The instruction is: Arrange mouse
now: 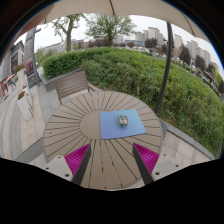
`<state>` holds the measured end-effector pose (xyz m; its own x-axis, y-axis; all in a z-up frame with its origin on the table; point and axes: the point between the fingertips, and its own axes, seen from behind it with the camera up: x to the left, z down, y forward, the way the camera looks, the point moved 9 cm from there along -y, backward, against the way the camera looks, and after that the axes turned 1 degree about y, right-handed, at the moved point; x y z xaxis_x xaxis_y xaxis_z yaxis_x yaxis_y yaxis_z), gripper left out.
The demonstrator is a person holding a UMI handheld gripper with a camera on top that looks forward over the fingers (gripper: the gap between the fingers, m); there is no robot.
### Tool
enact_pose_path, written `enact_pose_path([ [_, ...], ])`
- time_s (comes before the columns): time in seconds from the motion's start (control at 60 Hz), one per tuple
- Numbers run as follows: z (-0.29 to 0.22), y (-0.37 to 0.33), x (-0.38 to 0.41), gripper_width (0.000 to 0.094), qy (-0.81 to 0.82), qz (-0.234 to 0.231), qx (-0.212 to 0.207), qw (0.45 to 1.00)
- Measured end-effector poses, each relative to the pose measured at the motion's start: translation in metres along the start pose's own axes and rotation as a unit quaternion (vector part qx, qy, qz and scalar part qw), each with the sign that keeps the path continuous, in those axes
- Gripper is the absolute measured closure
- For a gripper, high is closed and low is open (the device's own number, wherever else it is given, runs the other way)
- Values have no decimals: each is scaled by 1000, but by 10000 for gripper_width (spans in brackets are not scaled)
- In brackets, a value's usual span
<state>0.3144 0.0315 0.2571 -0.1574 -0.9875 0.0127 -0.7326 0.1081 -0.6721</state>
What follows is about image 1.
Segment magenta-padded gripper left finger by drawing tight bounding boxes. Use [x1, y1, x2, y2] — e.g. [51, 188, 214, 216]
[41, 143, 92, 186]

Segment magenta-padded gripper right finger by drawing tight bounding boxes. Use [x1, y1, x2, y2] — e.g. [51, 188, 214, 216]
[132, 143, 184, 186]

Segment blue mouse pad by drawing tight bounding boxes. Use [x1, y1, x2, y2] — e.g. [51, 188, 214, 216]
[99, 109, 148, 141]

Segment white planter with flowers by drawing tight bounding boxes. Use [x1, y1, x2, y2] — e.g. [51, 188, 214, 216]
[14, 63, 29, 89]
[16, 89, 34, 123]

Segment brown slatted outdoor chair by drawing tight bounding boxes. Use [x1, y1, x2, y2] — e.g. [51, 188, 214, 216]
[53, 69, 98, 105]

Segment green hedge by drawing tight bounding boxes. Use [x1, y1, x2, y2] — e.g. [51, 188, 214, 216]
[40, 47, 224, 156]

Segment dark curved umbrella pole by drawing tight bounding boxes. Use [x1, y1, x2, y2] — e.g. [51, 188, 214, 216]
[153, 21, 174, 115]

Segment tall grey sign pillar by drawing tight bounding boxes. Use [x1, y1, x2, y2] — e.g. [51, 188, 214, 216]
[23, 27, 43, 89]

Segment grey shopfront building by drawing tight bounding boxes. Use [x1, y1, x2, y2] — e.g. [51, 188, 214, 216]
[0, 40, 26, 101]

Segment thin-crowned tree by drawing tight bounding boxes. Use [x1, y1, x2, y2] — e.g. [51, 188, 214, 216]
[51, 13, 87, 53]

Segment distant high-rise buildings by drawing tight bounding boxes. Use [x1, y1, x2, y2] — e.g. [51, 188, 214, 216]
[113, 26, 221, 73]

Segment dense-crowned tree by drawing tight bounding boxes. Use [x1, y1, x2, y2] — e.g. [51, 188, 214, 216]
[84, 13, 138, 48]

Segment beige patio umbrella canopy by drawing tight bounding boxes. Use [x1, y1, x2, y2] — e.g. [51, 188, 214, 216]
[16, 0, 211, 43]

